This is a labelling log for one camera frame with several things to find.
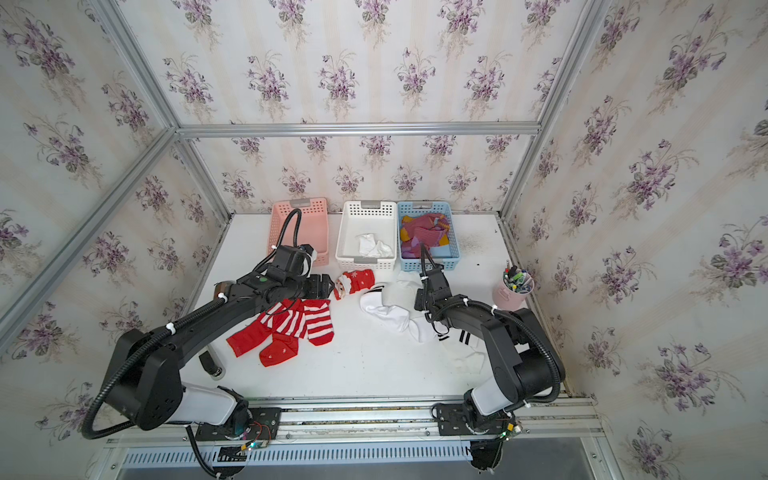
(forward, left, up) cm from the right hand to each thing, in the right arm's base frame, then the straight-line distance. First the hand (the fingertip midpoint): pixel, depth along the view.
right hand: (429, 297), depth 95 cm
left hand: (-2, +32, +10) cm, 34 cm away
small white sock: (+21, +22, +2) cm, 30 cm away
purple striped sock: (+28, -2, +3) cm, 28 cm away
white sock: (+19, +16, +1) cm, 25 cm away
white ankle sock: (-2, +11, 0) cm, 11 cm away
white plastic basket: (+36, +18, 0) cm, 41 cm away
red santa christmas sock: (+5, +25, +1) cm, 26 cm away
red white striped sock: (-8, +40, +1) cm, 41 cm away
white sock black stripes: (-16, -10, -1) cm, 19 cm away
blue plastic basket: (+19, -8, -2) cm, 21 cm away
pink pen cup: (-1, -25, +10) cm, 26 cm away
